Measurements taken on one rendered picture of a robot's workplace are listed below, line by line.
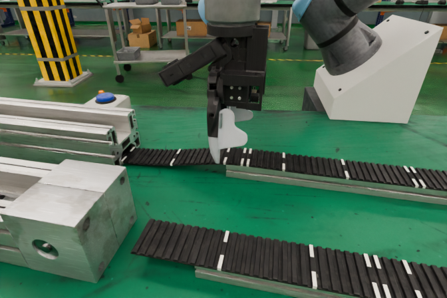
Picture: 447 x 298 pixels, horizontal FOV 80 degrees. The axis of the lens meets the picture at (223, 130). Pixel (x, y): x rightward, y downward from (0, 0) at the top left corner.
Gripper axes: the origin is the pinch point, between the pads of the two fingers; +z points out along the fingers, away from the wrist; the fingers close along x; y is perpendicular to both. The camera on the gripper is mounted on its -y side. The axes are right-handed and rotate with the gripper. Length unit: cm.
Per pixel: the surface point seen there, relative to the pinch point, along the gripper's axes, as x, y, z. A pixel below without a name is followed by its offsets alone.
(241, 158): -1.0, 4.3, 2.0
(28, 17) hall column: 224, -259, 9
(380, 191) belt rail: -2.1, 27.1, 4.5
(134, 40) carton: 433, -256, 71
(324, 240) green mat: -12.6, 17.4, 5.5
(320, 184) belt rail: -2.1, 17.8, 4.6
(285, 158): 1.1, 11.9, 2.3
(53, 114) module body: 2.2, -35.0, -1.4
